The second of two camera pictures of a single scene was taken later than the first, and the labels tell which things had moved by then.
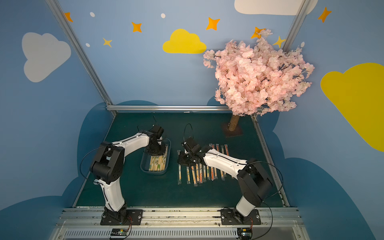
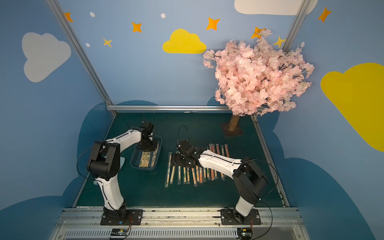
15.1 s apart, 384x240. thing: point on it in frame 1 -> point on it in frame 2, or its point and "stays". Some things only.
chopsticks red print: x=197 y=173 stays
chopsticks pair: x=212 y=168 stays
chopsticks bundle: x=158 y=163 -> x=148 y=159
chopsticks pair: x=179 y=171 stays
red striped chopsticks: x=195 y=184 stays
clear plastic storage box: x=144 y=163 -> x=146 y=161
